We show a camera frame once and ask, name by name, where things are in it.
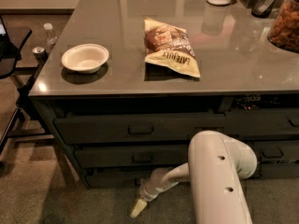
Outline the clear plastic water bottle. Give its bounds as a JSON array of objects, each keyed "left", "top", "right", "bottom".
[{"left": 43, "top": 23, "right": 58, "bottom": 51}]

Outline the dark drawer cabinet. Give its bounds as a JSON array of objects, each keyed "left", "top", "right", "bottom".
[{"left": 30, "top": 0, "right": 299, "bottom": 188}]

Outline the drawer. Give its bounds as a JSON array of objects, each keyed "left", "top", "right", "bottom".
[
  {"left": 224, "top": 108, "right": 299, "bottom": 136},
  {"left": 252, "top": 141, "right": 299, "bottom": 164},
  {"left": 86, "top": 167, "right": 152, "bottom": 189},
  {"left": 74, "top": 145, "right": 188, "bottom": 168},
  {"left": 254, "top": 164, "right": 299, "bottom": 179},
  {"left": 54, "top": 112, "right": 225, "bottom": 145}
]

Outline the white paper bowl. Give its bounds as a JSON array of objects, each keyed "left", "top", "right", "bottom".
[{"left": 61, "top": 44, "right": 109, "bottom": 74}]

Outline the glass jar of snacks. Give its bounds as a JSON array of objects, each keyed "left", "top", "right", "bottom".
[{"left": 268, "top": 0, "right": 299, "bottom": 53}]

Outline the yellow brown chip bag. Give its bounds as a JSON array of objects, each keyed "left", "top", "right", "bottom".
[{"left": 144, "top": 18, "right": 200, "bottom": 78}]

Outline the black container with scoop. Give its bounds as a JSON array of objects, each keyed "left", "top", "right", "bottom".
[{"left": 251, "top": 0, "right": 276, "bottom": 18}]

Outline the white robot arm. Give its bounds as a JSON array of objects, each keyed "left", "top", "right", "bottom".
[{"left": 130, "top": 131, "right": 257, "bottom": 224}]

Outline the silver soda can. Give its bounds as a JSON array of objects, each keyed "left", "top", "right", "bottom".
[{"left": 32, "top": 47, "right": 48, "bottom": 66}]

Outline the black side chair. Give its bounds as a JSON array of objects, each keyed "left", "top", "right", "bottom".
[{"left": 0, "top": 26, "right": 53, "bottom": 154}]

